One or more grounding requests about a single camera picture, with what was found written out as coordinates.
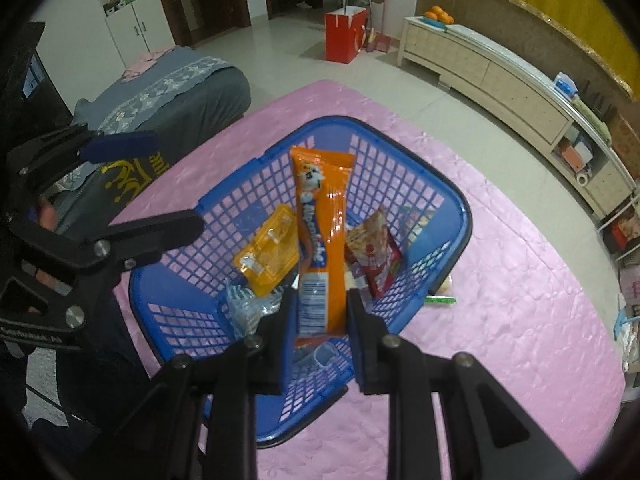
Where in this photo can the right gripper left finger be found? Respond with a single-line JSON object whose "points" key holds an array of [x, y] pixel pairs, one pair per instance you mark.
{"points": [[200, 415]]}

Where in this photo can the orange yellow snack packet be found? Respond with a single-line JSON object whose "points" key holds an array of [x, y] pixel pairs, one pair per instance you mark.
{"points": [[272, 253]]}

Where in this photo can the pile of oranges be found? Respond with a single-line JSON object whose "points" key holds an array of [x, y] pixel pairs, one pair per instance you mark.
{"points": [[437, 14]]}

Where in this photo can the pink tablecloth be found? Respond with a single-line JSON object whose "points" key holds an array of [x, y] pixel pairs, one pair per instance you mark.
{"points": [[519, 309]]}

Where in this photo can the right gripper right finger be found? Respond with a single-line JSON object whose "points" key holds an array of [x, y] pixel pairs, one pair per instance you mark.
{"points": [[447, 417]]}

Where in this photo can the blue tissue pack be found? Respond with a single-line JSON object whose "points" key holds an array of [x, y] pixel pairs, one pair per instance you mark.
{"points": [[565, 85]]}

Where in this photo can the white wall cupboard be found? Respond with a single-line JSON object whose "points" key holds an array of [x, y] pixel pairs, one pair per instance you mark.
{"points": [[137, 27]]}

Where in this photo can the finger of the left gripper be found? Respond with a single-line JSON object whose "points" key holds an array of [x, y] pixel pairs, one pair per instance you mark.
{"points": [[144, 241], [112, 147]]}

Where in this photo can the yellow hanging cloth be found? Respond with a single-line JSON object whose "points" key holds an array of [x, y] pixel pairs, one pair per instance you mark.
{"points": [[593, 27]]}

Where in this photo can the white metal shelf rack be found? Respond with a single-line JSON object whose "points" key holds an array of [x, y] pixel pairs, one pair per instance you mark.
{"points": [[620, 233]]}

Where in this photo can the cream TV cabinet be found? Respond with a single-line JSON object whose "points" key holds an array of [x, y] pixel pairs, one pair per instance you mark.
{"points": [[525, 100]]}

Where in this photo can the red noodle snack pouch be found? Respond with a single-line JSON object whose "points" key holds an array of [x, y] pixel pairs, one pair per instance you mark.
{"points": [[372, 246]]}

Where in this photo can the orange biscuit packet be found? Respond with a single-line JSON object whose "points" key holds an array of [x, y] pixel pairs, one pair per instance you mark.
{"points": [[321, 182]]}

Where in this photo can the green cracker packet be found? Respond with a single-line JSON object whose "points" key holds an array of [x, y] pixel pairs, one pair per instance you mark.
{"points": [[444, 296]]}

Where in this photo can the red paper bag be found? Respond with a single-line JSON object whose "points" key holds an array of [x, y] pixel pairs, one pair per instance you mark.
{"points": [[345, 29]]}

